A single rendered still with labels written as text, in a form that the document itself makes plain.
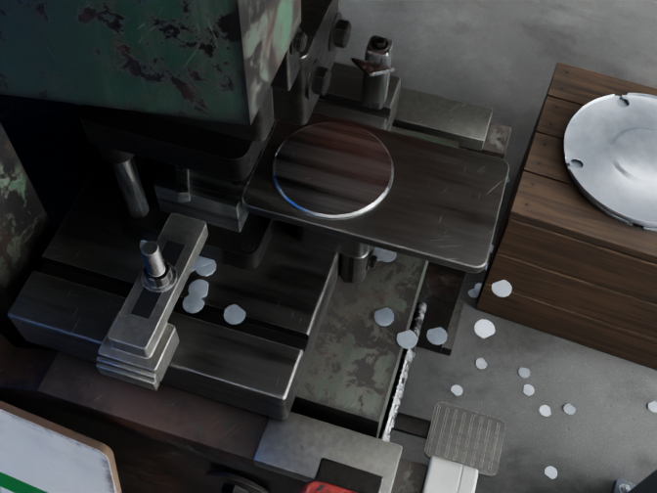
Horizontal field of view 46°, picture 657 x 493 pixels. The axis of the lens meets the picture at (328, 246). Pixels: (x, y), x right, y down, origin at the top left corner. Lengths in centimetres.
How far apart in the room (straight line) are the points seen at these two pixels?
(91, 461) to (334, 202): 40
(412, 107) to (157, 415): 51
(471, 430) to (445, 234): 63
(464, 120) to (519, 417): 69
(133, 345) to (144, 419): 14
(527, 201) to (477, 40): 84
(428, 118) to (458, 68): 100
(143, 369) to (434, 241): 30
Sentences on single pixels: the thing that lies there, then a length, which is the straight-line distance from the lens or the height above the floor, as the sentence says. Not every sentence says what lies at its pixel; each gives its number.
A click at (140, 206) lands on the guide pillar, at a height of 75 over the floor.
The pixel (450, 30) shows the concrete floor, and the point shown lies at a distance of 214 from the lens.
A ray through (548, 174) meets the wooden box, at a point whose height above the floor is 35.
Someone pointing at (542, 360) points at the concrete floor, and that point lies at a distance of 161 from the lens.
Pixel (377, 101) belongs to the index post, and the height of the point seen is 72.
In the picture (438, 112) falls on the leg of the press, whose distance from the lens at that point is 105.
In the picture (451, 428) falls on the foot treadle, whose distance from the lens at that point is 134.
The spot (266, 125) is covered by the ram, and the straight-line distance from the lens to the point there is 68.
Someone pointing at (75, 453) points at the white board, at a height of 56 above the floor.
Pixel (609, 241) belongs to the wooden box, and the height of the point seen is 35.
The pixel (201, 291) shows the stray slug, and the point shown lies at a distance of 82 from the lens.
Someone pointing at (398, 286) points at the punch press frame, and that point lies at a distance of 89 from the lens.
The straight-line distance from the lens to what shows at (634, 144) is 146.
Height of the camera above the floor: 141
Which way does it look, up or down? 58 degrees down
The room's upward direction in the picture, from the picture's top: 2 degrees clockwise
